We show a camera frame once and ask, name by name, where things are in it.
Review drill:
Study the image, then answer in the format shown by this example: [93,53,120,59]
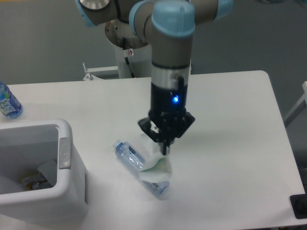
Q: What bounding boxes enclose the white plastic trash can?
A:
[0,119,88,222]

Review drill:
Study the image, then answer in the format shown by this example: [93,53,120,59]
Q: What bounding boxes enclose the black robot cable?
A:
[121,37,136,79]

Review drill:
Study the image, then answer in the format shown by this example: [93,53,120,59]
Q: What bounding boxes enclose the black clamp at table edge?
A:
[290,194,307,219]

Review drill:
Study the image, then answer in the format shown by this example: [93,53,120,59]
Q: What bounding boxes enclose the clear plastic bottle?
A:
[113,140,170,197]

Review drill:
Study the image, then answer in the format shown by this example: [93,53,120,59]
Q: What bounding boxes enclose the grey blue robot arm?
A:
[75,0,234,155]

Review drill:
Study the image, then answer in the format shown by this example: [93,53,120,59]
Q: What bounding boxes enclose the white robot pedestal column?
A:
[105,19,152,79]

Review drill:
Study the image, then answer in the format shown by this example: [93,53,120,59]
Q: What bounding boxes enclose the white frame at right edge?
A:
[283,81,307,127]

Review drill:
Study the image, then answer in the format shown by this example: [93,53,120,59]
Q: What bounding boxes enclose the blue labelled water bottle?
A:
[0,82,23,119]

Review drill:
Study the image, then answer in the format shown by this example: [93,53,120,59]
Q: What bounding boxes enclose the grey trash inside bin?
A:
[21,160,58,191]

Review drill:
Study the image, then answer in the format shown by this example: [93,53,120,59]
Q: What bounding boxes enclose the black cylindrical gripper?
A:
[138,65,195,155]

